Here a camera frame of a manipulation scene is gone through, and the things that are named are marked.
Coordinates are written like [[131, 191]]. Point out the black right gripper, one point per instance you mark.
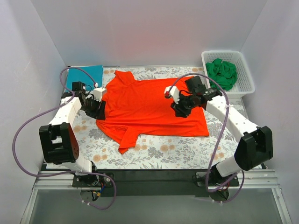
[[180, 108]]

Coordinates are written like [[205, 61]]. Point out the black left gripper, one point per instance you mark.
[[96, 109]]

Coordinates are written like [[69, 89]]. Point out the orange t shirt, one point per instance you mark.
[[136, 107]]

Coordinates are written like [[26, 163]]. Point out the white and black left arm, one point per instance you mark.
[[58, 140]]

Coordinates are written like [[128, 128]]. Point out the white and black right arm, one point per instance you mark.
[[255, 144]]

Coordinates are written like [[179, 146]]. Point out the folded teal t shirt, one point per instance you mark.
[[75, 75]]

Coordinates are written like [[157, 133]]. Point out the crumpled green t shirt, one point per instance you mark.
[[223, 73]]

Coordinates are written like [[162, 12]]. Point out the floral patterned table mat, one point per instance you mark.
[[152, 152]]

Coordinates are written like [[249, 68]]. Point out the white plastic basket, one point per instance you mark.
[[244, 84]]

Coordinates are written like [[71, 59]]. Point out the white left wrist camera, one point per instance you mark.
[[98, 93]]

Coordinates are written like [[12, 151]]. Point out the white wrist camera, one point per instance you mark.
[[172, 92], [98, 93]]

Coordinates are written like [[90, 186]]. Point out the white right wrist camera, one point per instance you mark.
[[172, 92]]

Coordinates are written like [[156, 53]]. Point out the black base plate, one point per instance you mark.
[[157, 182]]

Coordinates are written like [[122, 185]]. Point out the aluminium frame rail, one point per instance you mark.
[[253, 179]]

